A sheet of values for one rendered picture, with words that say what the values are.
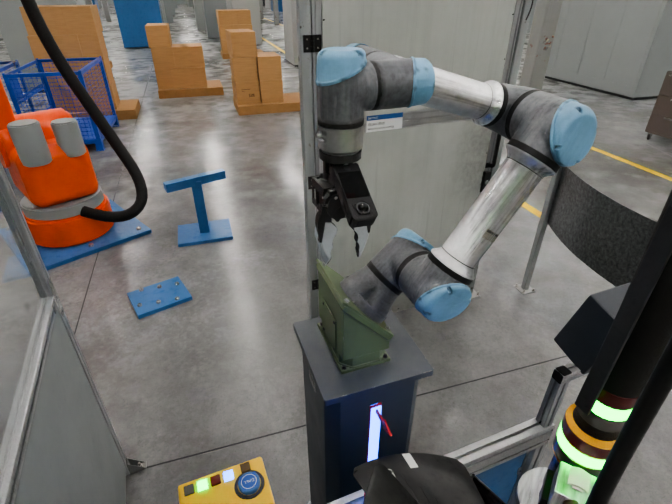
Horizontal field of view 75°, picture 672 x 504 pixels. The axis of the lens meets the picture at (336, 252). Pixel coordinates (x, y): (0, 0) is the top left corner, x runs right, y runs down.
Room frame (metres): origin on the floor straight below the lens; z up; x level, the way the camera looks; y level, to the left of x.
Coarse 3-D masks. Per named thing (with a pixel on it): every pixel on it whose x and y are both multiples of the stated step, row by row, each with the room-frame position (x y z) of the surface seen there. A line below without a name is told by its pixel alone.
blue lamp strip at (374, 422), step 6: (372, 408) 0.54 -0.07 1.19; (378, 408) 0.54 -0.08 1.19; (372, 414) 0.54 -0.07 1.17; (372, 420) 0.54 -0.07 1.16; (378, 420) 0.54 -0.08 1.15; (372, 426) 0.54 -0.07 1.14; (378, 426) 0.54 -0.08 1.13; (372, 432) 0.54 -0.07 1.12; (378, 432) 0.54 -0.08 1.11; (372, 438) 0.54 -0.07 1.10; (378, 438) 0.54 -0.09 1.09; (372, 444) 0.54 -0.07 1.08; (372, 450) 0.54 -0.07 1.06; (372, 456) 0.54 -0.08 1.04
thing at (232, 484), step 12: (228, 468) 0.49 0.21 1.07; (240, 468) 0.49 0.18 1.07; (252, 468) 0.49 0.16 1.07; (264, 468) 0.49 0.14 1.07; (264, 480) 0.47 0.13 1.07; (180, 492) 0.45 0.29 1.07; (204, 492) 0.45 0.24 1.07; (216, 492) 0.45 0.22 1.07; (228, 492) 0.45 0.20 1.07; (240, 492) 0.45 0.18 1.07; (264, 492) 0.45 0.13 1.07
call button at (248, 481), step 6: (246, 474) 0.47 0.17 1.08; (252, 474) 0.47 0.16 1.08; (240, 480) 0.46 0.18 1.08; (246, 480) 0.46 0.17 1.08; (252, 480) 0.46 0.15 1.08; (258, 480) 0.46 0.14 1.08; (240, 486) 0.45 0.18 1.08; (246, 486) 0.45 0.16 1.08; (252, 486) 0.45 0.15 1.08; (258, 486) 0.45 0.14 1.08; (246, 492) 0.44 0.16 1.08; (252, 492) 0.44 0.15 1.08
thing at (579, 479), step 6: (576, 468) 0.20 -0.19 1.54; (570, 474) 0.20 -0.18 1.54; (576, 474) 0.19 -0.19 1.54; (582, 474) 0.19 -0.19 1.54; (588, 474) 0.20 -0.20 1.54; (570, 480) 0.19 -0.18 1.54; (576, 480) 0.19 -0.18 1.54; (582, 480) 0.19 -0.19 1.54; (588, 480) 0.19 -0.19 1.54; (576, 486) 0.19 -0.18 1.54; (582, 486) 0.19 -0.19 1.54; (588, 486) 0.19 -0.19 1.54; (582, 492) 0.18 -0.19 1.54
